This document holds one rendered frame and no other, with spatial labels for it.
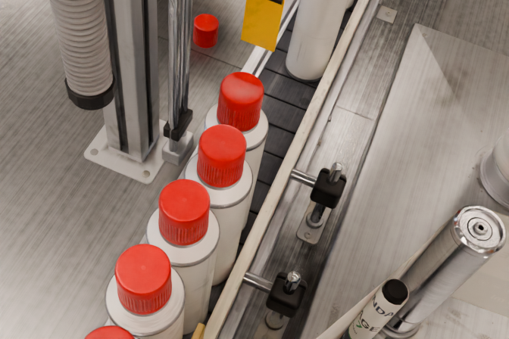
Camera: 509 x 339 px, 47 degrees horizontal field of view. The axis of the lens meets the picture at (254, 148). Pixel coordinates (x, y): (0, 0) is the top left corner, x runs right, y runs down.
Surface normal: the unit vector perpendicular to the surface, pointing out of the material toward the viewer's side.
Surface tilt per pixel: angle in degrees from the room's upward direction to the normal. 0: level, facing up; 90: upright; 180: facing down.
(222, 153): 2
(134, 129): 90
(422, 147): 0
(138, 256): 2
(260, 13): 90
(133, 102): 90
